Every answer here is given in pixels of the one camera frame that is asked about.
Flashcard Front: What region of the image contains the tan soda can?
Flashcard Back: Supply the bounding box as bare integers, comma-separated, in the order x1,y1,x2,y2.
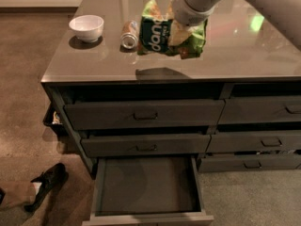
120,20,138,50

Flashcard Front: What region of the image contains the white ceramic bowl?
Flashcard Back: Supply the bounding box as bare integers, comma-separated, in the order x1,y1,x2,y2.
69,15,104,42

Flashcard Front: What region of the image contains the middle right drawer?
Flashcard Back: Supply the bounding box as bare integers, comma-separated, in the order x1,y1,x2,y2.
207,130,301,153

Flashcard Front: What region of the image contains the open bottom left drawer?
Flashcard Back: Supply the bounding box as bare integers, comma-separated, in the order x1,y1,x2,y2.
82,155,214,226

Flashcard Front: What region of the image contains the top right drawer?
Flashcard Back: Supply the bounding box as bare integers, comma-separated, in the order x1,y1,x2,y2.
219,96,301,124

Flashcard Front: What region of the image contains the black shoe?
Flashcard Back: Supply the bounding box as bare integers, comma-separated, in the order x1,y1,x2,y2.
24,163,67,213

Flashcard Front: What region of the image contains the green rice chip bag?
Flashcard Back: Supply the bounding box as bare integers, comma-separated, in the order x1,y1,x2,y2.
138,0,207,59

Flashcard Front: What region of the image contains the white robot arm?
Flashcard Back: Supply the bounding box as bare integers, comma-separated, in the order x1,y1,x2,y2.
171,0,301,50

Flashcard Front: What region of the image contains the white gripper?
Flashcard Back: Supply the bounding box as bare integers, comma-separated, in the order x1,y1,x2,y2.
171,0,216,26

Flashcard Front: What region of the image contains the tan trouser leg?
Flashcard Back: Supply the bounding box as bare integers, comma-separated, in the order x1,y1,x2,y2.
0,181,36,211

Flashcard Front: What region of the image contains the middle left drawer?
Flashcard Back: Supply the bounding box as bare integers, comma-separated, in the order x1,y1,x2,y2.
81,134,210,157

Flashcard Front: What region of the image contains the bottom right drawer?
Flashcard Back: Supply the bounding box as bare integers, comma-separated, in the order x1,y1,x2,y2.
198,154,301,172

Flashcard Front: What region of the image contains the dark grey drawer cabinet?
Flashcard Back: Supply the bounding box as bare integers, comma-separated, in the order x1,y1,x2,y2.
40,0,301,226

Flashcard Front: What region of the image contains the black side bin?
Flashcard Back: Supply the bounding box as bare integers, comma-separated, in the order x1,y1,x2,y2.
43,104,67,137

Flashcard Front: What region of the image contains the top left drawer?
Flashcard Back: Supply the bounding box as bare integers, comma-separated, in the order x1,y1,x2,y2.
64,99,224,130

